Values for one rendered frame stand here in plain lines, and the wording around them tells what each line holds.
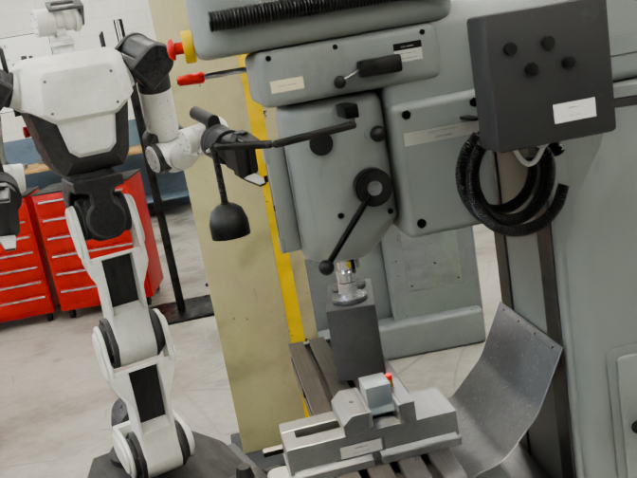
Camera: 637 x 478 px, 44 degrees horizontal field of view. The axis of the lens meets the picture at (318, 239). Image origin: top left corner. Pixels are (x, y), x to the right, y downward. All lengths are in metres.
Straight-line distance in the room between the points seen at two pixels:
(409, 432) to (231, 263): 1.87
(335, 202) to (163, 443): 1.09
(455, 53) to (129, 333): 1.19
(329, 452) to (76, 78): 1.09
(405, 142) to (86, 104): 0.91
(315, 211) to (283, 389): 2.14
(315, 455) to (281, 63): 0.74
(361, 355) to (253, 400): 1.65
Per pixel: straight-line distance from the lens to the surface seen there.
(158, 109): 2.23
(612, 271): 1.60
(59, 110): 2.05
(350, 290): 1.94
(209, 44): 1.41
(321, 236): 1.49
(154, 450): 2.34
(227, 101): 3.25
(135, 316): 2.20
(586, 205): 1.55
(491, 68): 1.25
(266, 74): 1.41
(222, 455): 2.52
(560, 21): 1.29
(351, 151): 1.47
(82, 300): 6.34
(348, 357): 1.96
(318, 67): 1.43
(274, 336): 3.46
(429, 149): 1.48
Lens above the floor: 1.72
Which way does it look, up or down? 14 degrees down
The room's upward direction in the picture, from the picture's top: 10 degrees counter-clockwise
